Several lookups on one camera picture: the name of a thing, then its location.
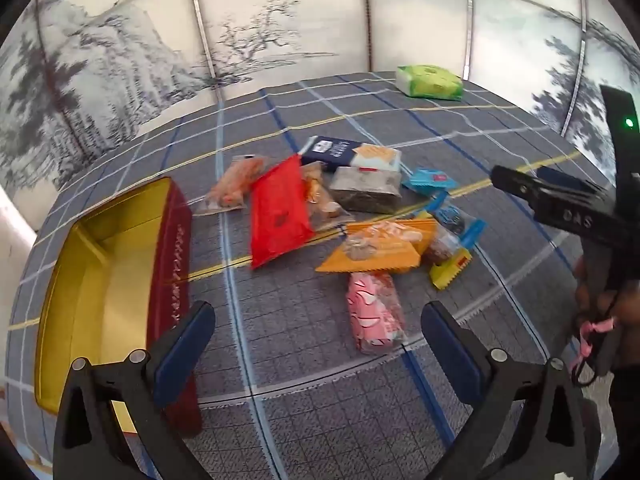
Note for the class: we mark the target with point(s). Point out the yellow snack packet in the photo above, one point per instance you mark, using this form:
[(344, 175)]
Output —
[(450, 269)]

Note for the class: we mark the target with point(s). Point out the pink snack packet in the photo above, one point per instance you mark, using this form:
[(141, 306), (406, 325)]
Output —
[(375, 310)]

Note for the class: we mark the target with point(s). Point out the clear packet of round cookies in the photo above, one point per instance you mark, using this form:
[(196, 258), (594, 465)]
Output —
[(324, 202)]

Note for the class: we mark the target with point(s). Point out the blue twisted candy wrapper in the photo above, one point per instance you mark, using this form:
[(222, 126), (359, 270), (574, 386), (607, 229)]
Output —
[(452, 217)]

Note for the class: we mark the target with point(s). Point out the grey-brown snack packet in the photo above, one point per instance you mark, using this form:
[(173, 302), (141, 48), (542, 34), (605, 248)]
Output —
[(367, 189)]

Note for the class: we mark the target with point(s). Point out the red snack packet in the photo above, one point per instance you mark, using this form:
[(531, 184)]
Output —
[(277, 215)]

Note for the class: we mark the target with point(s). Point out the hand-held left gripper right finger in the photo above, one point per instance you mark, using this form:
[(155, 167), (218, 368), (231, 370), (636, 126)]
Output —
[(450, 355)]

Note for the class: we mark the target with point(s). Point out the ink landscape folding screen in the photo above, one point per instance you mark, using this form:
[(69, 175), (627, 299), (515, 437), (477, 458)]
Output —
[(300, 10)]

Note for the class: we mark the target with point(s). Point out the red and gold tin box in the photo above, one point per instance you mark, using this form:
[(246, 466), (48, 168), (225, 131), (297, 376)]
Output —
[(115, 280)]

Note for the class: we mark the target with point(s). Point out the clear packet of orange snacks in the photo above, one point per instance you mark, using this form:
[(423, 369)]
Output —
[(235, 182)]

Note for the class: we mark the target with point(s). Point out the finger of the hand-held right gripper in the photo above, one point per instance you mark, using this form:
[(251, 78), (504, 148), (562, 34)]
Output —
[(565, 178), (555, 207)]

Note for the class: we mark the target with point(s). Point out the green tissue pack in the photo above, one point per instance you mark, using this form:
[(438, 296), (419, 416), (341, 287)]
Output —
[(430, 81)]

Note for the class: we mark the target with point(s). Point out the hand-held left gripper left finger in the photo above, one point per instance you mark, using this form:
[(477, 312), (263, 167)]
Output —
[(182, 355)]

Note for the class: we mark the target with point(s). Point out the navy and orange snack packet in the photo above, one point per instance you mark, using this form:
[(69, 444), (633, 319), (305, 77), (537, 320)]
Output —
[(335, 152)]

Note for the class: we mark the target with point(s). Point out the person's right hand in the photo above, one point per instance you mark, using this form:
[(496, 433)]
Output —
[(580, 285)]

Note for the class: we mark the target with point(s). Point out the small light blue snack packet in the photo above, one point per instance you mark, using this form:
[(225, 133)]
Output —
[(430, 179)]

